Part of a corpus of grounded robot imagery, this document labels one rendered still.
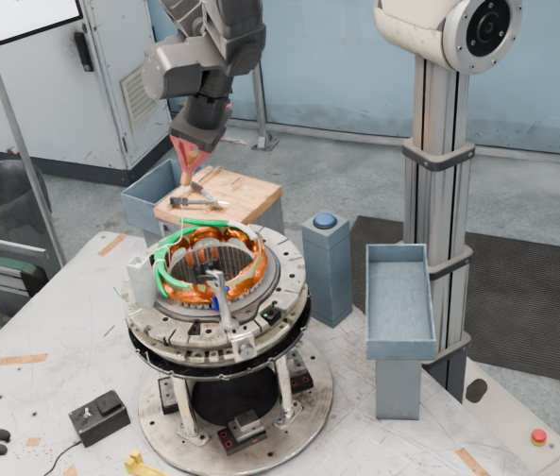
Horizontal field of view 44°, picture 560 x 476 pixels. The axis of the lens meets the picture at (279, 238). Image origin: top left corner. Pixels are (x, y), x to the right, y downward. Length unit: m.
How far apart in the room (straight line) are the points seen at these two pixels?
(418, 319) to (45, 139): 2.92
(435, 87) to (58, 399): 0.97
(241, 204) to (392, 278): 0.36
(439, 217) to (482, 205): 1.92
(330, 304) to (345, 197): 1.90
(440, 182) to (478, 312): 1.42
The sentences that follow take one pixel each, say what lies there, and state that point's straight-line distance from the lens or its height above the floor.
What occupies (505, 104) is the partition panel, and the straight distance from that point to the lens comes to 3.38.
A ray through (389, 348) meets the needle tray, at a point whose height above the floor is 1.05.
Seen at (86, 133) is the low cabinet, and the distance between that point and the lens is 3.63.
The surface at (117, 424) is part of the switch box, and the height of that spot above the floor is 0.80.
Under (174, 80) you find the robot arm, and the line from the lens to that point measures 0.92.
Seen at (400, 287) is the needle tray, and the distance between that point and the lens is 1.25.
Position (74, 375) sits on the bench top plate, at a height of 0.78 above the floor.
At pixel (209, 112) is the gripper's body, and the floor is 1.42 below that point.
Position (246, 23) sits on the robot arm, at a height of 1.56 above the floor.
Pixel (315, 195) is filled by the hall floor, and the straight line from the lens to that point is 3.38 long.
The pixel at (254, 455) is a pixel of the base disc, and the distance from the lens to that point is 1.30.
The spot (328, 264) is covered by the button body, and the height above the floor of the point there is 0.96.
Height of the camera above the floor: 1.84
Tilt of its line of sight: 36 degrees down
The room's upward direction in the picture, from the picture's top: 7 degrees counter-clockwise
